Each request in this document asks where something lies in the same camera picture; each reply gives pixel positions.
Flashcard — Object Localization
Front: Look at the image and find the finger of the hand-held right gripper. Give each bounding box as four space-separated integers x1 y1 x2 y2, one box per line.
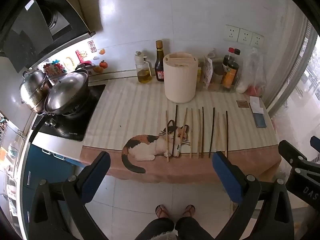
278 139 308 171
309 135 320 153

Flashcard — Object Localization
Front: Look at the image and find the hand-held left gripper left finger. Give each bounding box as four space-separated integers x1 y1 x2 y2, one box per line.
29 151 112 240

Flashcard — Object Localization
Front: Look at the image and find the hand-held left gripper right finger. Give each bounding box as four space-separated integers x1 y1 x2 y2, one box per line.
212 151 295 240

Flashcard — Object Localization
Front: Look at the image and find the row of chopsticks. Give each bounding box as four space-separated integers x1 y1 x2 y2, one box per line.
165 107 226 162

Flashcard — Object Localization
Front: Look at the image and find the cream round utensil holder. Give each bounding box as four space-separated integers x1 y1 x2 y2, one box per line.
163 52 199 103

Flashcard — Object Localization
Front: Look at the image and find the blue flat box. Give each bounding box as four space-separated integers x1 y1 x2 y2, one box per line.
252 112 268 129

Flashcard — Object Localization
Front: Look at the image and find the blue kitchen cabinet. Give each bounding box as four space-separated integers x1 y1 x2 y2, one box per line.
21 142 83 232

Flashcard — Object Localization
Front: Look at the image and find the person's right leg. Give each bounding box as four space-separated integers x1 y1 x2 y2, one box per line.
174 204 216 240

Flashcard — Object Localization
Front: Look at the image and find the person's leg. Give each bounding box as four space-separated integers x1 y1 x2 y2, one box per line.
174 204 216 240
136 204 175 240

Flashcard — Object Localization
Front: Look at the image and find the black glass cooktop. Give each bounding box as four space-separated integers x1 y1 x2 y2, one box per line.
31 84 107 142

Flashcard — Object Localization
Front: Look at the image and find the striped cat printed mat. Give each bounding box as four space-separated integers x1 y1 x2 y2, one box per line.
79 76 282 186

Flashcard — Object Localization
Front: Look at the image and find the person's left leg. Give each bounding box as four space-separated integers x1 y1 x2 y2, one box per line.
136 204 175 240

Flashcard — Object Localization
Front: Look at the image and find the black wok with steel lid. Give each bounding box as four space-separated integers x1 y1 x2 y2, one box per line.
29 69 91 143

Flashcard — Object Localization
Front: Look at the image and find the clear plastic bag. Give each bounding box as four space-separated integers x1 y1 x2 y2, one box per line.
236 47 267 94

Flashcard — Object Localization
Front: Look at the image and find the orange labelled sauce bottle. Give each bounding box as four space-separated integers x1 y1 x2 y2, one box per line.
221 48 241 90

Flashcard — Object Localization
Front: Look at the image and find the stainless steel steamer pot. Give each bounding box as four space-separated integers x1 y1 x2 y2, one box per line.
19 70 51 113

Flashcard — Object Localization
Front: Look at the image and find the white seasoning packet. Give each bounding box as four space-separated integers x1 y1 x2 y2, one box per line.
202 56 214 85

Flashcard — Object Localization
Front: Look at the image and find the red capped dark bottle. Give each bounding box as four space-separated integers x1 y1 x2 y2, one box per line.
222 47 235 74

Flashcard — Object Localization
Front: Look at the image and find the clear oil dispenser bottle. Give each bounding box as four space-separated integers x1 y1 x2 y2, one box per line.
134 51 153 84

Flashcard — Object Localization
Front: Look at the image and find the dark sauce glass bottle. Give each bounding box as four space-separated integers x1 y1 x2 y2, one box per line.
154 40 166 82

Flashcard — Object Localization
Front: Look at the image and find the black range hood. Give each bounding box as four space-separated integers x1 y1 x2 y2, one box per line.
0 0 97 73

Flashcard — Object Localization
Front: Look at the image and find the white wall socket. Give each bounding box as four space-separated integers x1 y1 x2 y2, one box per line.
237 28 254 44
250 32 265 48
224 25 241 43

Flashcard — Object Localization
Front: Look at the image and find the cartoon cat wall sticker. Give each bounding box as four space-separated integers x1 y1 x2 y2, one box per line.
76 50 88 63

